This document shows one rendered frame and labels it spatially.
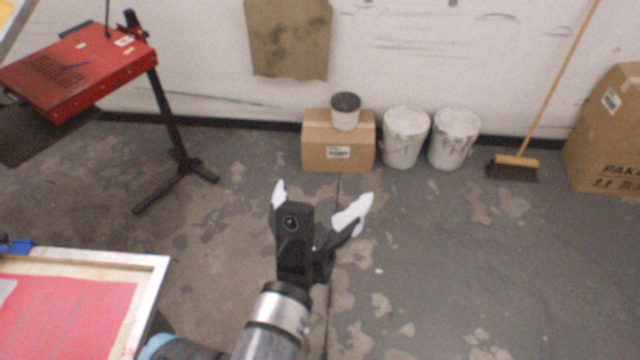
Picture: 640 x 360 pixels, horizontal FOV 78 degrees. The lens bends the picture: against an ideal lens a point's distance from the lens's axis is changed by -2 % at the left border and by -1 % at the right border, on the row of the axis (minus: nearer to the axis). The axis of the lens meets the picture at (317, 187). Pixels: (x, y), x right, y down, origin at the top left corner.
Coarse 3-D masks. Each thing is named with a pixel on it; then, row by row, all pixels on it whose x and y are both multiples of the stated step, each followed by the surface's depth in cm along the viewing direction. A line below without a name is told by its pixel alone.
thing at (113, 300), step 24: (24, 288) 128; (48, 288) 128; (72, 288) 127; (96, 288) 127; (120, 288) 127; (0, 312) 123; (96, 312) 122; (120, 312) 122; (0, 336) 118; (96, 336) 118
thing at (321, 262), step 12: (324, 228) 56; (324, 240) 55; (324, 252) 54; (324, 264) 56; (324, 276) 57; (264, 288) 52; (276, 288) 50; (288, 288) 50; (300, 288) 53; (300, 300) 50; (312, 300) 52
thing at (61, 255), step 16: (16, 256) 133; (32, 256) 132; (48, 256) 131; (64, 256) 131; (80, 256) 131; (96, 256) 131; (112, 256) 131; (128, 256) 131; (144, 256) 131; (160, 256) 131; (160, 272) 127; (160, 288) 125; (144, 304) 120; (144, 320) 117; (128, 336) 114; (144, 336) 116; (128, 352) 111
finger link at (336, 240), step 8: (352, 224) 56; (328, 232) 56; (336, 232) 56; (344, 232) 56; (352, 232) 56; (328, 240) 55; (336, 240) 55; (344, 240) 55; (328, 248) 54; (336, 248) 56
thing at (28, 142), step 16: (0, 112) 186; (16, 112) 186; (32, 112) 186; (80, 112) 185; (96, 112) 185; (0, 128) 178; (16, 128) 178; (32, 128) 178; (48, 128) 178; (64, 128) 178; (0, 144) 172; (16, 144) 172; (32, 144) 172; (48, 144) 172; (0, 160) 166; (16, 160) 166
